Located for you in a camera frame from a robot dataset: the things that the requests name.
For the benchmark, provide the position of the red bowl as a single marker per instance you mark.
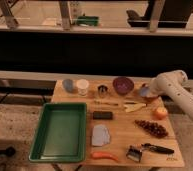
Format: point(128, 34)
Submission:
point(150, 98)

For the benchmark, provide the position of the metal brush tool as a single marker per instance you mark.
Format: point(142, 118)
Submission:
point(134, 153)

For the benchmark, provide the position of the white cup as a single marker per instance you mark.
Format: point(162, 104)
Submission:
point(82, 86)

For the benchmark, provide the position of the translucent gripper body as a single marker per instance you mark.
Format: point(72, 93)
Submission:
point(150, 93)

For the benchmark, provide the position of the wooden table board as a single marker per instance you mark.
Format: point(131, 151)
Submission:
point(122, 128)

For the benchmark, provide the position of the green box on shelf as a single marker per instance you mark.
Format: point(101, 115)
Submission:
point(87, 20)

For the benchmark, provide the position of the bunch of dark grapes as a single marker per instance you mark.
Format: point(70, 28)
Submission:
point(153, 128)

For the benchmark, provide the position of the orange apple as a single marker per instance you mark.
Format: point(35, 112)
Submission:
point(160, 113)

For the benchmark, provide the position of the black handled peeler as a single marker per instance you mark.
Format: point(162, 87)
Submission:
point(157, 149)

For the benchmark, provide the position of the black rectangular block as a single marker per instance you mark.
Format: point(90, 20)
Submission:
point(102, 115)

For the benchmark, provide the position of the small metal cup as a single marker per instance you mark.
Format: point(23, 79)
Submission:
point(102, 91)

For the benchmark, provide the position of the light blue cloth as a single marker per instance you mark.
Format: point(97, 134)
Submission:
point(100, 135)

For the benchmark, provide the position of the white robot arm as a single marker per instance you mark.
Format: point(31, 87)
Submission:
point(170, 83)

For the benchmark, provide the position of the orange carrot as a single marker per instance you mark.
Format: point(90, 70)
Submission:
point(104, 155)

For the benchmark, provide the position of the green plastic tray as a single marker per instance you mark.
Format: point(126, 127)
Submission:
point(60, 136)

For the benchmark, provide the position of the thin wooden stick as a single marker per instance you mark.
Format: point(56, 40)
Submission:
point(106, 103)

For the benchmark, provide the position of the purple bowl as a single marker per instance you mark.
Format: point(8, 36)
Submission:
point(123, 85)

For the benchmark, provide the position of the blue sponge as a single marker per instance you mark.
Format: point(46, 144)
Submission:
point(143, 92)

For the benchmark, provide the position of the blue cup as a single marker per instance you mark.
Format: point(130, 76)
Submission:
point(68, 85)

